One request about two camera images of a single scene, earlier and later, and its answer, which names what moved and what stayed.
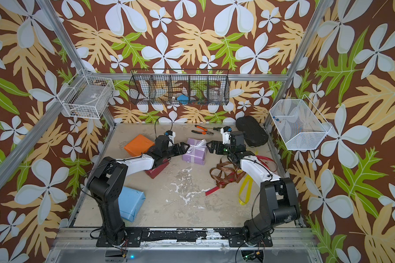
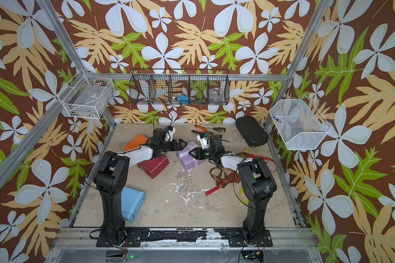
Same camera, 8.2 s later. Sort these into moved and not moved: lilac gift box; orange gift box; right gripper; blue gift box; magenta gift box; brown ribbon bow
Moved: lilac gift box; right gripper
Not moved: magenta gift box; blue gift box; orange gift box; brown ribbon bow
